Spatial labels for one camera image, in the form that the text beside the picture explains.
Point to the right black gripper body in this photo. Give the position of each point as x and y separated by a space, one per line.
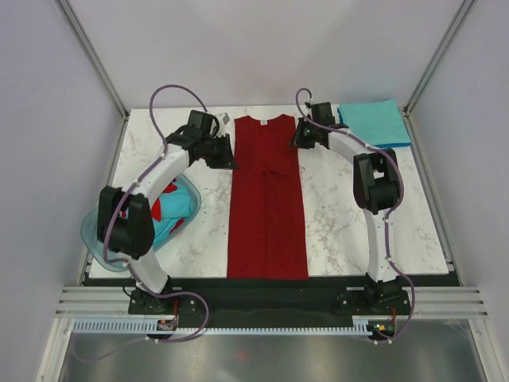
308 137

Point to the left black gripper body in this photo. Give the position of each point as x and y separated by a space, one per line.
210 152

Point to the red t-shirt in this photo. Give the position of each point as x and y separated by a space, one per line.
266 238

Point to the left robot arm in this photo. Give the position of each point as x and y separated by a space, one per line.
125 222

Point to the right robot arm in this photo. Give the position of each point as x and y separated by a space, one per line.
378 191

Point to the folded teal t-shirt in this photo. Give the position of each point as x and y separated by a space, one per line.
385 105

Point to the teal shirt in basket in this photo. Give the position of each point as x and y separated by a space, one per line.
182 202

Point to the red shirt in basket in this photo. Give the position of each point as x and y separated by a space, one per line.
162 208

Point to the transparent blue plastic basket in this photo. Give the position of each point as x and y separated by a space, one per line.
89 229

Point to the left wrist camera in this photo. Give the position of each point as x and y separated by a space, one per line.
223 119

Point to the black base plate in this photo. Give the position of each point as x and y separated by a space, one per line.
179 306

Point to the left aluminium frame post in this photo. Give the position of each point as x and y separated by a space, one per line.
80 33

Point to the aluminium frame post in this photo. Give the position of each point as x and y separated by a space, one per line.
458 19
80 33

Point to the right aluminium frame post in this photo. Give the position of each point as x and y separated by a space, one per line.
458 19

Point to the white slotted cable duct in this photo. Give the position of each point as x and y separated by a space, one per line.
165 326

